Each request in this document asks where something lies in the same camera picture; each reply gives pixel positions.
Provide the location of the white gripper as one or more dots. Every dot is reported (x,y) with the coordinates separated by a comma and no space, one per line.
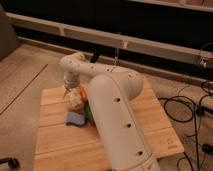
(71,80)

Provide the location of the blue sponge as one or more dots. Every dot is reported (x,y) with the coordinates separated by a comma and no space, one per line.
(75,119)

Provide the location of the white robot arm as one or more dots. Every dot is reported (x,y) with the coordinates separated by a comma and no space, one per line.
(109,94)

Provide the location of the green ceramic bowl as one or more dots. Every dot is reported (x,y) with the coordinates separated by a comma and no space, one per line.
(88,113)

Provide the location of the wooden table board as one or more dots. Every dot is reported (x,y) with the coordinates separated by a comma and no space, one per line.
(69,148)

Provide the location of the orange capped bottle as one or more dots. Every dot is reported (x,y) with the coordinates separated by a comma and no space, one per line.
(76,100)

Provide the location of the black chair caster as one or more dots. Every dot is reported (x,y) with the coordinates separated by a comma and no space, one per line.
(13,163)

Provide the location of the white shelf rail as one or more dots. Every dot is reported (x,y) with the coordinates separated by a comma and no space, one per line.
(152,48)

